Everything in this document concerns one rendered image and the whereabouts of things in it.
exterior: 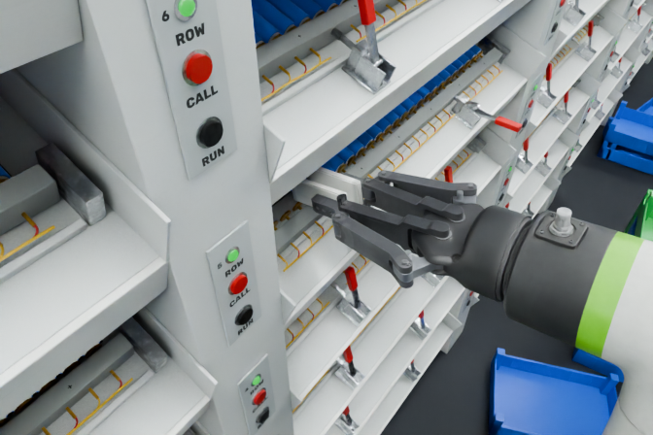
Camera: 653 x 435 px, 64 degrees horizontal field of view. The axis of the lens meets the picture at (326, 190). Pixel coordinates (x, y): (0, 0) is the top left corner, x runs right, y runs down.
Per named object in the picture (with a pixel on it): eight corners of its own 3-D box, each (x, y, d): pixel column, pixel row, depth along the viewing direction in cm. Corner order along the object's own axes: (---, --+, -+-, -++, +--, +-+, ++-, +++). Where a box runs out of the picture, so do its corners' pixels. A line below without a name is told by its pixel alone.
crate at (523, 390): (606, 388, 138) (618, 374, 132) (617, 467, 123) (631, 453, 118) (491, 362, 143) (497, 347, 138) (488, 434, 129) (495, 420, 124)
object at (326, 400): (472, 243, 115) (505, 211, 104) (292, 472, 80) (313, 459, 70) (402, 184, 120) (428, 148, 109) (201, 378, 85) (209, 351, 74)
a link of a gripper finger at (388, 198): (457, 217, 44) (466, 209, 45) (359, 176, 51) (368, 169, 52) (457, 250, 47) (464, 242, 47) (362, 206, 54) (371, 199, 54)
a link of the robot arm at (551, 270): (567, 378, 39) (603, 298, 45) (592, 268, 32) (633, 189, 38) (490, 342, 43) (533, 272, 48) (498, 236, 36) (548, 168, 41)
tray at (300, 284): (513, 97, 90) (546, 56, 82) (275, 340, 55) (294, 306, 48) (424, 30, 94) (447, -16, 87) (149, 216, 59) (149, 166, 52)
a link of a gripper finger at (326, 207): (360, 219, 50) (342, 238, 48) (319, 204, 53) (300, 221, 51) (358, 207, 49) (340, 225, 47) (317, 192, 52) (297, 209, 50)
